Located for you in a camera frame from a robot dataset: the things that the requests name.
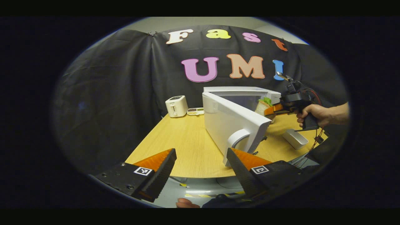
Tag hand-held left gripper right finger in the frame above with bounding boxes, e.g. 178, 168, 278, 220
226, 147, 316, 200

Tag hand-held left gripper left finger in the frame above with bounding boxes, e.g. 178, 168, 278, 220
94, 148, 177, 203

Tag sandwich with lettuce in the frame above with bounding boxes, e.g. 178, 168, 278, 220
255, 97, 273, 117

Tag white microwave oven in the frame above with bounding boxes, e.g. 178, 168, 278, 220
202, 86, 282, 167

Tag white food tray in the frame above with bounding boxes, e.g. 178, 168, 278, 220
282, 128, 309, 151

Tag white toaster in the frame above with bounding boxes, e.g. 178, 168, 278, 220
165, 95, 189, 118

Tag black backdrop cloth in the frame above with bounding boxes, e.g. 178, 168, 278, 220
52, 25, 350, 175

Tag red and black gripper cables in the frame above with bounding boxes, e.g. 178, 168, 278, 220
294, 128, 327, 169

